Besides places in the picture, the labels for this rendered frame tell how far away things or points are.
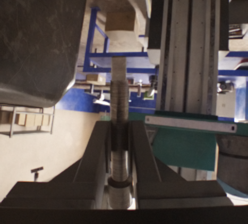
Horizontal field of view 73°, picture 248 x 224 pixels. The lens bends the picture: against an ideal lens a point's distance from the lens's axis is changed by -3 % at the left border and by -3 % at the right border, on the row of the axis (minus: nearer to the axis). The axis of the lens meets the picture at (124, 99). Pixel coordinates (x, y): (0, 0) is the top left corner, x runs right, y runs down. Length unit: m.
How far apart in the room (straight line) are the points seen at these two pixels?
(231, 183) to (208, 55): 0.69
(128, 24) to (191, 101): 1.54
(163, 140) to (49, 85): 0.80
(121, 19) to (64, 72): 2.12
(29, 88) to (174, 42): 1.02
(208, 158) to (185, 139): 0.15
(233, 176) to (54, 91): 0.82
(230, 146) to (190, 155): 0.23
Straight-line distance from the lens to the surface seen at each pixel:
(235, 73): 1.92
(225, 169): 0.94
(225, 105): 6.88
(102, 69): 2.07
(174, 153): 1.02
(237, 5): 2.34
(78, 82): 3.84
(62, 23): 0.36
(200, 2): 1.35
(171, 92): 1.10
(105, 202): 0.73
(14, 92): 0.28
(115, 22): 2.44
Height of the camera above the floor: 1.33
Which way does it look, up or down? 5 degrees down
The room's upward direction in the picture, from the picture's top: 174 degrees counter-clockwise
